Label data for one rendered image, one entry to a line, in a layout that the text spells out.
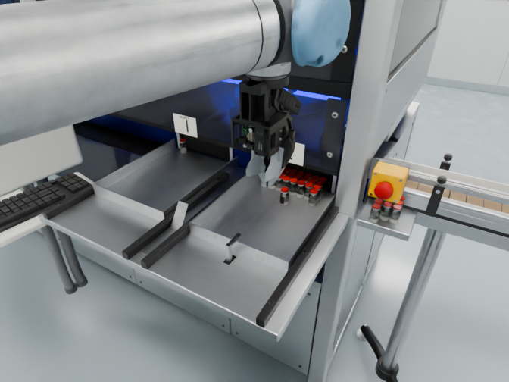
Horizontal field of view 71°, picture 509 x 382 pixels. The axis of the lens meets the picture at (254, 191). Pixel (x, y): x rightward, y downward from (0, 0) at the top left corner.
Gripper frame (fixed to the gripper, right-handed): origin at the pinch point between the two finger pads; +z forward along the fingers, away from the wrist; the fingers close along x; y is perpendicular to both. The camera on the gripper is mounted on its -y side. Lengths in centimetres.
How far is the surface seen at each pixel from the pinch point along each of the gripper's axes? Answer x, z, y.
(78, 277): -97, 84, -5
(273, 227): -3.8, 20.5, -10.3
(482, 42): 33, 51, -484
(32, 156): -88, 19, -1
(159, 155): -54, 20, -24
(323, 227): 7.4, 18.7, -13.9
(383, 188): 17.9, 7.9, -20.6
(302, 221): 1.4, 20.5, -15.8
